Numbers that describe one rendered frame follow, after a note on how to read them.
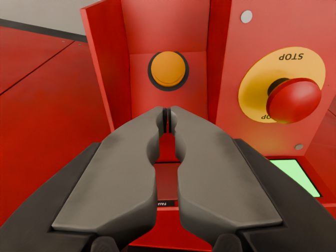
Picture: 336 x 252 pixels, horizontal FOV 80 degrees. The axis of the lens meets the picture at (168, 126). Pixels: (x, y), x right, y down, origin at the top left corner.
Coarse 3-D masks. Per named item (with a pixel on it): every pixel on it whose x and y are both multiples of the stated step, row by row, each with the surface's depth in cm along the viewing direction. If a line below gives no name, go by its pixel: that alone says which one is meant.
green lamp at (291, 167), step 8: (272, 160) 22; (280, 160) 22; (288, 160) 22; (280, 168) 21; (288, 168) 21; (296, 168) 21; (296, 176) 20; (304, 176) 20; (304, 184) 19; (312, 192) 19
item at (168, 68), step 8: (160, 56) 22; (168, 56) 22; (176, 56) 22; (152, 64) 22; (160, 64) 22; (168, 64) 22; (176, 64) 22; (184, 64) 22; (152, 72) 22; (160, 72) 22; (168, 72) 22; (176, 72) 22; (184, 72) 22; (160, 80) 22; (168, 80) 22; (176, 80) 22
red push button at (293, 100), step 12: (276, 84) 17; (288, 84) 15; (300, 84) 15; (312, 84) 15; (276, 96) 15; (288, 96) 15; (300, 96) 15; (312, 96) 15; (276, 108) 16; (288, 108) 16; (300, 108) 16; (312, 108) 16; (276, 120) 17; (288, 120) 16
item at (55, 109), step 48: (0, 48) 61; (48, 48) 68; (0, 96) 43; (48, 96) 47; (96, 96) 51; (0, 144) 33; (48, 144) 35; (0, 192) 27; (144, 240) 26; (192, 240) 27
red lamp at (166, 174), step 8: (160, 168) 22; (168, 168) 22; (176, 168) 22; (160, 176) 21; (168, 176) 21; (176, 176) 21; (160, 184) 20; (168, 184) 20; (176, 184) 20; (160, 192) 19; (168, 192) 19; (176, 192) 19
